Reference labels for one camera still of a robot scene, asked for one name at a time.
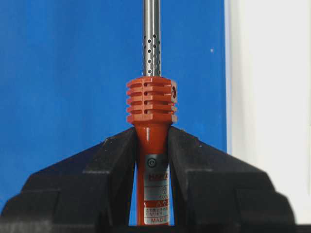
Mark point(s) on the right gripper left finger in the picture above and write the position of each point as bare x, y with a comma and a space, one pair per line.
89, 192

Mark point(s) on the blue table mat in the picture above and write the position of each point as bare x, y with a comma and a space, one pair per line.
63, 69

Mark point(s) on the red handled soldering iron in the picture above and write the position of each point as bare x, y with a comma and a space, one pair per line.
152, 110

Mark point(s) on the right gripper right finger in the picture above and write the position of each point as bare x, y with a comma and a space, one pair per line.
214, 192

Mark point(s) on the large white base board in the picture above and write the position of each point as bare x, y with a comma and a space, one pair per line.
268, 99

